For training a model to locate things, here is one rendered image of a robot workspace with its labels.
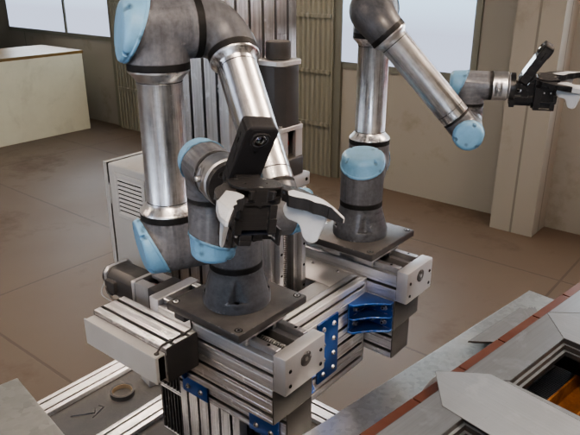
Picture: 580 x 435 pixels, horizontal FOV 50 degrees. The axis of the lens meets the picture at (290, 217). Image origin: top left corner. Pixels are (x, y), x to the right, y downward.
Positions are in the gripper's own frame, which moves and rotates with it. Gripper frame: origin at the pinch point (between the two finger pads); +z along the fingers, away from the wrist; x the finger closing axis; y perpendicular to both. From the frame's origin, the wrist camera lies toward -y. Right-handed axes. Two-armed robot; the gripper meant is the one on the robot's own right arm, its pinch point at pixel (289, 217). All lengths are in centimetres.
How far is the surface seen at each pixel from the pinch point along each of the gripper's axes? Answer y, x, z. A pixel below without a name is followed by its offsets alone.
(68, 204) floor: 144, -29, -433
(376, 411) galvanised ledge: 71, -56, -47
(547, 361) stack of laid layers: 50, -91, -30
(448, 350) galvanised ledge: 66, -90, -62
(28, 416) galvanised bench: 45, 26, -31
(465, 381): 52, -65, -29
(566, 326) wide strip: 46, -104, -37
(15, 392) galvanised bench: 45, 28, -39
